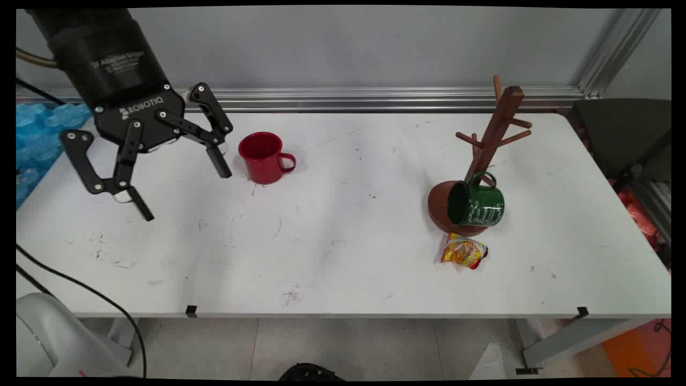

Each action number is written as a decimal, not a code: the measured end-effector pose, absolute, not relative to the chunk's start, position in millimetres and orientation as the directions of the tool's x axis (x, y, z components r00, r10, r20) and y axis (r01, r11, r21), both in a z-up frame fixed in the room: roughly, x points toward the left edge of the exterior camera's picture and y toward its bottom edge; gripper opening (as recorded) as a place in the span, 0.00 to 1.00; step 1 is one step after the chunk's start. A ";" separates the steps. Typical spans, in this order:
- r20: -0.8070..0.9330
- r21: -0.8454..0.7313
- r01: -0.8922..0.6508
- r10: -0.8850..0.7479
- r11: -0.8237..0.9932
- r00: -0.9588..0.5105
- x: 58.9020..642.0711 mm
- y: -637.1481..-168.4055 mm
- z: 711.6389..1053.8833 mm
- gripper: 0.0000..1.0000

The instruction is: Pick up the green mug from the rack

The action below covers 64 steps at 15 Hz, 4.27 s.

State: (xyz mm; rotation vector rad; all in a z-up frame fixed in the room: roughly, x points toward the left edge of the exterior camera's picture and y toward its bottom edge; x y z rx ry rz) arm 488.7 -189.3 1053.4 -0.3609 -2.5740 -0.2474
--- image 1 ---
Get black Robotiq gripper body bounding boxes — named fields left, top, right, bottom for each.
left=47, top=20, right=187, bottom=154

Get short gripper cable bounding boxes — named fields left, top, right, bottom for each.
left=16, top=47, right=57, bottom=69

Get orange floor mat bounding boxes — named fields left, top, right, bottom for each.
left=602, top=319, right=672, bottom=378

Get horizontal aluminium frame rail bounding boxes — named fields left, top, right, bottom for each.
left=16, top=86, right=586, bottom=113

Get brown wooden mug tree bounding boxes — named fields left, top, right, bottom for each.
left=427, top=75, right=533, bottom=237

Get blue plastic bubble wrap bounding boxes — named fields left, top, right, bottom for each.
left=16, top=103, right=93, bottom=210

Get slanted aluminium frame post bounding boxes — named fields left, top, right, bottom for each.
left=576, top=8, right=663, bottom=100

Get grey table leg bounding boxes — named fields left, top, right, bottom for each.
left=514, top=317, right=658, bottom=375
left=105, top=317, right=141, bottom=368

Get thin black camera cable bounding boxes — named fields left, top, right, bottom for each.
left=16, top=78, right=66, bottom=106

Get green enamel mug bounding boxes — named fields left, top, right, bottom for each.
left=446, top=171, right=505, bottom=227

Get black round floor object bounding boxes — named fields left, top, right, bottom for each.
left=278, top=363, right=347, bottom=382

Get yellow red snack packet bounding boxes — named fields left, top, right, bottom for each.
left=441, top=232, right=489, bottom=270

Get red enamel mug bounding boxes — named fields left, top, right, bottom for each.
left=238, top=131, right=297, bottom=185

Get long black robot cable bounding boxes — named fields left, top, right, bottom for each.
left=16, top=244, right=148, bottom=378

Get aluminium side rail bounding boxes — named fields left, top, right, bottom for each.
left=628, top=178, right=672, bottom=244

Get dark grey chair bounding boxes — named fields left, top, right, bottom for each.
left=570, top=98, right=672, bottom=185

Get red plastic bag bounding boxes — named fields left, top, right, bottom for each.
left=608, top=180, right=663, bottom=253

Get black cable on floor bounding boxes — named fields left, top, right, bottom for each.
left=627, top=319, right=672, bottom=378

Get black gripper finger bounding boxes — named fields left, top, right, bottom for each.
left=155, top=82, right=234, bottom=179
left=59, top=121, right=155, bottom=221

